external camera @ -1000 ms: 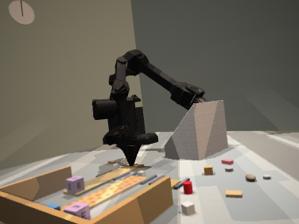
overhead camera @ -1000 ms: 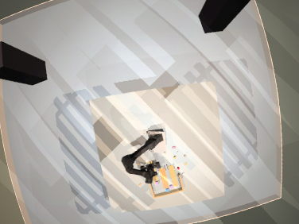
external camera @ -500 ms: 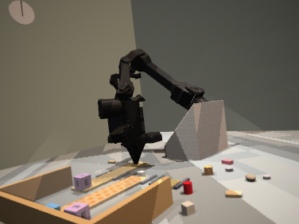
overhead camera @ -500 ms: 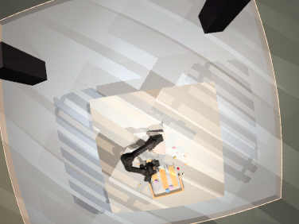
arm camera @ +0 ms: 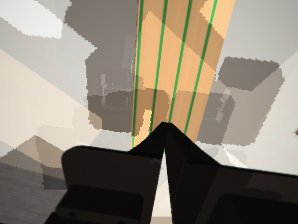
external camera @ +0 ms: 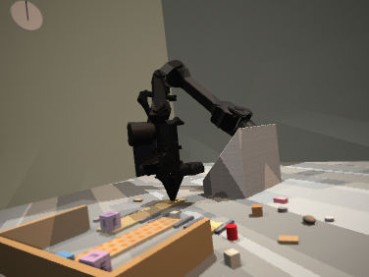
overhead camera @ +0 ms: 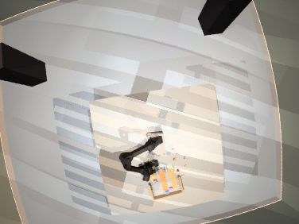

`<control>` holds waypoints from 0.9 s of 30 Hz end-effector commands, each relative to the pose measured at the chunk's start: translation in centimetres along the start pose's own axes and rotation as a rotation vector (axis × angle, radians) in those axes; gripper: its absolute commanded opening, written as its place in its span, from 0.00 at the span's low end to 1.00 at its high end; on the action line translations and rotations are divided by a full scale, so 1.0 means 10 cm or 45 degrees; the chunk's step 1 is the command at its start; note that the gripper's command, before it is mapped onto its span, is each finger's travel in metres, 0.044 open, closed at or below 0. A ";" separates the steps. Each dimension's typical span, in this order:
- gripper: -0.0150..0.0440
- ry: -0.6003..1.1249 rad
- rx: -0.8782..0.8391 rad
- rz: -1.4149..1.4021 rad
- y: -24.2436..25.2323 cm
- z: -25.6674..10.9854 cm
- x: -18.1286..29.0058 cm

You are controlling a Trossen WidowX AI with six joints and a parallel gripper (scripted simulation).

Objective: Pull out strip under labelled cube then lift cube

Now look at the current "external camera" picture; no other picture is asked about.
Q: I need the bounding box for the red cylinder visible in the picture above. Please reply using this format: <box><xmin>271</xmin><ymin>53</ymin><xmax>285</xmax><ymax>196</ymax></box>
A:
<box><xmin>226</xmin><ymin>224</ymin><xmax>238</xmax><ymax>241</ymax></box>

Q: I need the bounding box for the pink flat block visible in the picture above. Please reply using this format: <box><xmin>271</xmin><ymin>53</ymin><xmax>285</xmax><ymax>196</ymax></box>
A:
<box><xmin>274</xmin><ymin>196</ymin><xmax>289</xmax><ymax>204</ymax></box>

